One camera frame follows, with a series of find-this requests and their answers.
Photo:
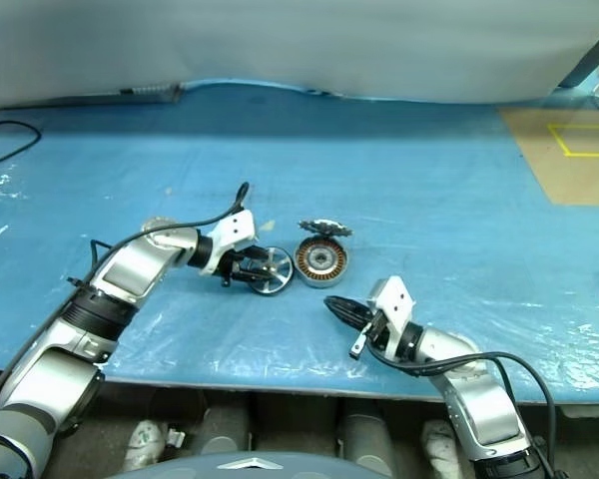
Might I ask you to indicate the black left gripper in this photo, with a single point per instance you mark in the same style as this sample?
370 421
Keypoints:
232 267

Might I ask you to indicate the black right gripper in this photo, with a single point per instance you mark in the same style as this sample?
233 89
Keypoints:
374 334

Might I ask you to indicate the black wheel disc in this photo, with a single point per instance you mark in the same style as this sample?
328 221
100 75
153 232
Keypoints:
279 285

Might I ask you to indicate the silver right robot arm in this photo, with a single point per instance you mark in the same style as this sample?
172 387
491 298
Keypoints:
484 414

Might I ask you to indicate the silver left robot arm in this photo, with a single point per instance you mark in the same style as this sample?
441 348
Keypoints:
125 272

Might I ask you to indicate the copper-wound motor stator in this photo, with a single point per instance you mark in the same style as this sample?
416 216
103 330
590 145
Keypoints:
309 262

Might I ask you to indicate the toothed metal gear plate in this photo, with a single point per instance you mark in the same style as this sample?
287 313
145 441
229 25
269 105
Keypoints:
324 227

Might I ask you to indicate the blue plastic table mat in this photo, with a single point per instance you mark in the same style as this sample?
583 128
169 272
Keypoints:
379 199

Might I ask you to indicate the grey rounded robot leg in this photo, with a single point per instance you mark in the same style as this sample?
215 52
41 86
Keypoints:
364 434
223 424

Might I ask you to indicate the white shoe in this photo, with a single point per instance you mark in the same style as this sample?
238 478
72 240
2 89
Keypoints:
145 444
441 446

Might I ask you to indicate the grey robot torso with emblem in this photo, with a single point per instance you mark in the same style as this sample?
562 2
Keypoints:
249 466

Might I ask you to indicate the small white floor gadget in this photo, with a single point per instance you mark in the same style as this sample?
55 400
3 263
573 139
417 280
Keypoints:
176 438

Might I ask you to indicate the white backdrop sheet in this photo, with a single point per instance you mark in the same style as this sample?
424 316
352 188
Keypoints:
279 40

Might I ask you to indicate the brown cardboard sheet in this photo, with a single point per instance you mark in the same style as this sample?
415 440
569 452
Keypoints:
574 174

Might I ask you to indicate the yellow tape square outline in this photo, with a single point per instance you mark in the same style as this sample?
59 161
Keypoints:
559 137

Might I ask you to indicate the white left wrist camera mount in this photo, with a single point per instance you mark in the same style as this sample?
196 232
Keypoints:
234 229

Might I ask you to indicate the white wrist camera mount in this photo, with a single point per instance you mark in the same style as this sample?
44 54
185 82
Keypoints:
234 229
397 304

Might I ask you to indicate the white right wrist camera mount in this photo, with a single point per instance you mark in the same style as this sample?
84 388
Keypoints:
397 304

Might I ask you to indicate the grey diagonal frame bar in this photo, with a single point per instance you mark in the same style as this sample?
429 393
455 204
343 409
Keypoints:
586 57

